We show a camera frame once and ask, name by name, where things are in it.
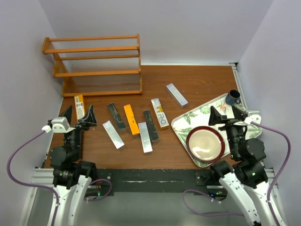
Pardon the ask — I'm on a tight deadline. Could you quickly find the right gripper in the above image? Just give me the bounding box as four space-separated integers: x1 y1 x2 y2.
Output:
207 105 246 158

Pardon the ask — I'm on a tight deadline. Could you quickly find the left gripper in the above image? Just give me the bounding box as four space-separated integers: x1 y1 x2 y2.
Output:
58 104 96 160

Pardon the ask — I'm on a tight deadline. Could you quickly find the yellow toothpaste box with barcode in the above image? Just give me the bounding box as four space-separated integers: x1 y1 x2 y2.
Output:
74 94 86 120

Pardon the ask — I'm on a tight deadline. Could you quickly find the black toothpaste box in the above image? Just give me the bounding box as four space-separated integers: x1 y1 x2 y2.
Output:
107 103 127 134
79 131 84 160
143 110 159 143

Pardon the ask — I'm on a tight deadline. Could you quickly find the orange toothpaste box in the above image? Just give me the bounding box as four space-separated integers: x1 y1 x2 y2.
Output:
124 105 140 136

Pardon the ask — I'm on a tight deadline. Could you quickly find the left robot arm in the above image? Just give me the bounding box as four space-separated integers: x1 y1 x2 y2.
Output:
45 105 97 226

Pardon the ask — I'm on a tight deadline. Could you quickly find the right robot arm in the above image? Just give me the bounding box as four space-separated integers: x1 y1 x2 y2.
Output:
208 106 286 226

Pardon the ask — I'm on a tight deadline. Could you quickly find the orange wooden three-tier shelf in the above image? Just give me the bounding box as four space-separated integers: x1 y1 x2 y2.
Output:
41 34 143 97

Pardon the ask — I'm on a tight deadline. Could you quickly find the dark blue mug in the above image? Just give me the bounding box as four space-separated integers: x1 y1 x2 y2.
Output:
225 90 241 106

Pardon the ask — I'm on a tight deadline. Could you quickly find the red rimmed cream plate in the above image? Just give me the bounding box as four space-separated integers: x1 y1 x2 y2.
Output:
186 126 225 163

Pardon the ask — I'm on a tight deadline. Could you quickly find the silver gold R&O toothpaste box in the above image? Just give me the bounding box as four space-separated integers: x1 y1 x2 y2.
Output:
151 98 169 129

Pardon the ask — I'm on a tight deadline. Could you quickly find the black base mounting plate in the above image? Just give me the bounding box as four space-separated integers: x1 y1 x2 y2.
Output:
96 169 227 197

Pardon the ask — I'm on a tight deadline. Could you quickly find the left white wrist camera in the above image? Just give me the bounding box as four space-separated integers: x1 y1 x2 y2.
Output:
42 117 73 134

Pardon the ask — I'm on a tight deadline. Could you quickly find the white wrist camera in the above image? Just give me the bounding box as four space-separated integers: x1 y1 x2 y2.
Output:
244 111 261 125
42 117 73 134

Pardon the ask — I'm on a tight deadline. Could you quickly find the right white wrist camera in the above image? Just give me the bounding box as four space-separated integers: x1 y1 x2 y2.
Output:
244 111 261 125

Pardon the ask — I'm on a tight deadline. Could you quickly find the aluminium frame rail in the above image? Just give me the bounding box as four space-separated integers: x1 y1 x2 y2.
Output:
17 167 99 226

